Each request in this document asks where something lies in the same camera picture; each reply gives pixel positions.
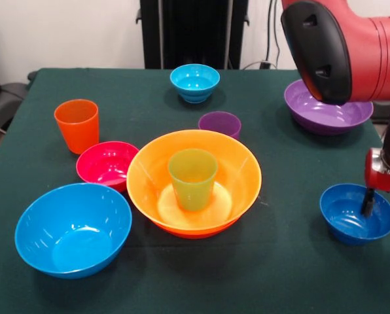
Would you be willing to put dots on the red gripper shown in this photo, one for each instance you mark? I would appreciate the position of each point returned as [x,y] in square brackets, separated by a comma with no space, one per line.
[378,180]

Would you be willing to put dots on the dark blue bowl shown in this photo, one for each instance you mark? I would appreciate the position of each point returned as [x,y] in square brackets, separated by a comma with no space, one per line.
[345,222]

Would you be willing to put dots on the yellow bowl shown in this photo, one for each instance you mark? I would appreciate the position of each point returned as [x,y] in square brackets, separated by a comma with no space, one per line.
[237,183]

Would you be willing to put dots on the purple cup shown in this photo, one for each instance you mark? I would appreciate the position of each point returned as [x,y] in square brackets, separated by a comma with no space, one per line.
[219,122]

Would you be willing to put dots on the green cup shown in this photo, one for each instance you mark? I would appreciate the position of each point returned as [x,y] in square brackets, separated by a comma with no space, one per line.
[193,183]

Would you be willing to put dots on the large sky blue bowl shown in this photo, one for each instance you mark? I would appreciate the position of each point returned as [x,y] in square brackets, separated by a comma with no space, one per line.
[74,235]

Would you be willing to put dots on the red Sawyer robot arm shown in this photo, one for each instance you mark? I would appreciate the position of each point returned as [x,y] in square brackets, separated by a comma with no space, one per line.
[362,49]

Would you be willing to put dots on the purple bowl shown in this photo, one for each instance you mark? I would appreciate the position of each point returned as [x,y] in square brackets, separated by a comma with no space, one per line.
[322,116]

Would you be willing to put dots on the orange bowl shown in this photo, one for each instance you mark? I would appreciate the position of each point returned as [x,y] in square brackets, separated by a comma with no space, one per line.
[188,233]

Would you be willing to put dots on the small light blue bowl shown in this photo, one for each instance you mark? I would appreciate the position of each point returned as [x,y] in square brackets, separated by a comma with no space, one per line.
[195,81]

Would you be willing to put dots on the dark green table cloth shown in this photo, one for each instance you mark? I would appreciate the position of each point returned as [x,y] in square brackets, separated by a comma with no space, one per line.
[133,98]

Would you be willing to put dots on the pink bowl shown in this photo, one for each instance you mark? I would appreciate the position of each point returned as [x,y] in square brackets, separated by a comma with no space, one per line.
[100,163]

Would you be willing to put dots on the orange cup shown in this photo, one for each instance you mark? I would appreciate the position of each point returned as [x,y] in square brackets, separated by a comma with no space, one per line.
[78,131]

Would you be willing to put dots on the black pedestal leg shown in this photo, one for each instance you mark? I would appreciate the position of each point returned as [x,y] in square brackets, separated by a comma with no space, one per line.
[383,111]
[8,95]

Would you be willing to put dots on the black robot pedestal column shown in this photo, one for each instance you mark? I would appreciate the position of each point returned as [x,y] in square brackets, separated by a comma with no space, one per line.
[188,32]

